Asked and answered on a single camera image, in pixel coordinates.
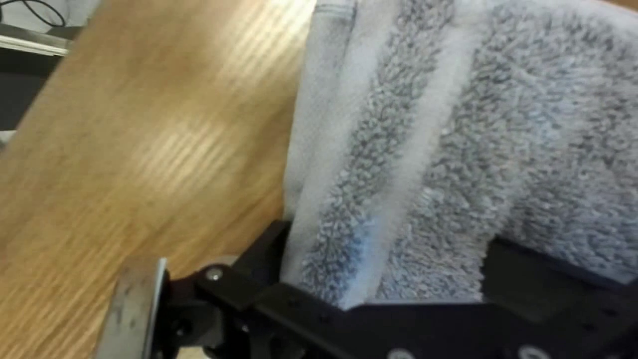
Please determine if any black looped cable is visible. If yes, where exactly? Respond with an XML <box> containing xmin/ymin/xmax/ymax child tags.
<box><xmin>0</xmin><ymin>0</ymin><xmax>68</xmax><ymax>29</ymax></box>

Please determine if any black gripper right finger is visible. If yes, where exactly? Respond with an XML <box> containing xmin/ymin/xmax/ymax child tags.
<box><xmin>483</xmin><ymin>235</ymin><xmax>588</xmax><ymax>307</ymax></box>

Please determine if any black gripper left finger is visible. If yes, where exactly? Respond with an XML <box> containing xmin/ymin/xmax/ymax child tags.
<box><xmin>231</xmin><ymin>219</ymin><xmax>293</xmax><ymax>295</ymax></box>

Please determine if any grey towel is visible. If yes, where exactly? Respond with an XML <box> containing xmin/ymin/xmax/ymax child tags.
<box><xmin>279</xmin><ymin>0</ymin><xmax>638</xmax><ymax>313</ymax></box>

